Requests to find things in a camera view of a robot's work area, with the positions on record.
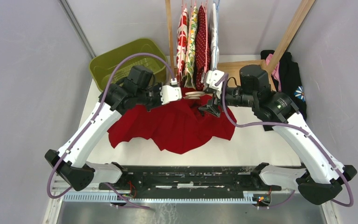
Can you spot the red poppy print garment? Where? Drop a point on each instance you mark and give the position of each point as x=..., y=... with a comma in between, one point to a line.
x=182, y=36

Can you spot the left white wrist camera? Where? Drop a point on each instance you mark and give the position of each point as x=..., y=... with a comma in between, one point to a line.
x=170, y=94

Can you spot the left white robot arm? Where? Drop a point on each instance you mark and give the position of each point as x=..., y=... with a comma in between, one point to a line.
x=70, y=160

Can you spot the cream plastic hanger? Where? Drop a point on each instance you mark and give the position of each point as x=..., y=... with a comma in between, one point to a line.
x=194, y=95

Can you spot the green plastic basket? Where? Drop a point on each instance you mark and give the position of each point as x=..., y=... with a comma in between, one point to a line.
x=103, y=65

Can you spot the white garment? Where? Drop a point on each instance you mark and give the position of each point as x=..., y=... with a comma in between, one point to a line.
x=211, y=34

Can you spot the dark red polka-dot garment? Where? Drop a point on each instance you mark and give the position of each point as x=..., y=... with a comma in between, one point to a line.
x=202, y=49

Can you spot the wooden clothes rack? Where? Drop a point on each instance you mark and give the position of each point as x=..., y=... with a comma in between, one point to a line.
x=246, y=27

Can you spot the black garment with flower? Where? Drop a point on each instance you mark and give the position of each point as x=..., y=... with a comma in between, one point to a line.
x=286, y=78

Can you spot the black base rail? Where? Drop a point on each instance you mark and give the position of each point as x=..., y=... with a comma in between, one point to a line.
x=191, y=182

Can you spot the white slotted cable duct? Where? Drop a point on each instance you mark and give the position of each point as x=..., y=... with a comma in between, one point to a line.
x=111, y=197

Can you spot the blue wire hanger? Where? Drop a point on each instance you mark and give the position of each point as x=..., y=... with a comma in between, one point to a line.
x=215, y=37

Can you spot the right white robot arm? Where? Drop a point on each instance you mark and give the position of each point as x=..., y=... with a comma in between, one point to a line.
x=321, y=177

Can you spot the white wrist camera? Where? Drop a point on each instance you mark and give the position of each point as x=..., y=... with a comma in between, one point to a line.
x=170, y=94
x=213, y=82

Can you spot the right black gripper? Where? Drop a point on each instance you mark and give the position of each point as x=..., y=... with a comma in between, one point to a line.
x=211, y=108

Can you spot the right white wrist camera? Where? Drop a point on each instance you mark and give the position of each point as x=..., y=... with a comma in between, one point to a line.
x=213, y=82

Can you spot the pink wire hanger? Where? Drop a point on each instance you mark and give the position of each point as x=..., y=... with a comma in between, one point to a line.
x=193, y=57

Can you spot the red skirt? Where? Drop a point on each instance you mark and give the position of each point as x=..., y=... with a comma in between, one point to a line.
x=177, y=127

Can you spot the yellow floral print garment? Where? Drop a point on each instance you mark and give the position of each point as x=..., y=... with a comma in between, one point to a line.
x=190, y=50

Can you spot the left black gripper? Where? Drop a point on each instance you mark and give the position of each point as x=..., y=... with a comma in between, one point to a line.
x=156, y=87

